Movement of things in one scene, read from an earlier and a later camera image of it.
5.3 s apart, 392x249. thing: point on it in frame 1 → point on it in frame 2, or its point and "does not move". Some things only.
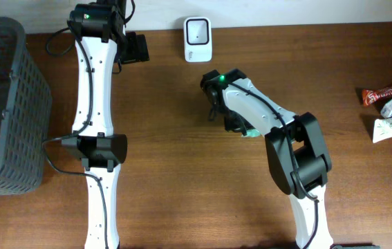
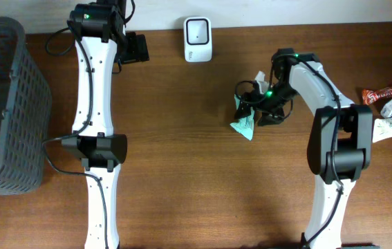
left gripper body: [130, 48] does not move
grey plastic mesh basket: [12, 110] does not move
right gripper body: [236, 122] → [273, 99]
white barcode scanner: [198, 35] does not move
